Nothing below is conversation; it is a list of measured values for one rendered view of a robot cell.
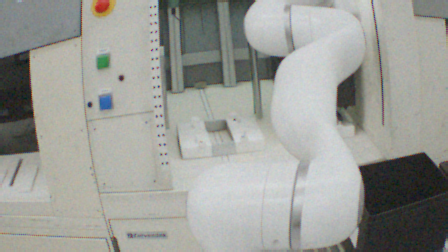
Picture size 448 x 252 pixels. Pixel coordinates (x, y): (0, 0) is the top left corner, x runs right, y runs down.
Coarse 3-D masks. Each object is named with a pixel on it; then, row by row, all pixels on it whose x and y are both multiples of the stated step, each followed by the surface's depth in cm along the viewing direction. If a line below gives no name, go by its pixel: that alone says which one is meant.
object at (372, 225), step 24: (360, 168) 136; (384, 168) 137; (408, 168) 138; (432, 168) 131; (384, 192) 140; (408, 192) 141; (432, 192) 130; (384, 216) 111; (408, 216) 112; (432, 216) 113; (360, 240) 117; (384, 240) 113; (408, 240) 114; (432, 240) 116
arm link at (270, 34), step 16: (272, 0) 105; (288, 0) 107; (304, 0) 109; (320, 0) 111; (256, 16) 104; (272, 16) 103; (288, 16) 102; (256, 32) 104; (272, 32) 103; (288, 32) 102; (256, 48) 107; (272, 48) 105; (288, 48) 104
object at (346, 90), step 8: (272, 56) 181; (280, 56) 169; (272, 64) 184; (344, 80) 168; (352, 80) 169; (344, 88) 169; (352, 88) 169; (344, 96) 170; (352, 96) 170; (336, 104) 170; (344, 104) 170; (352, 104) 171; (336, 112) 175
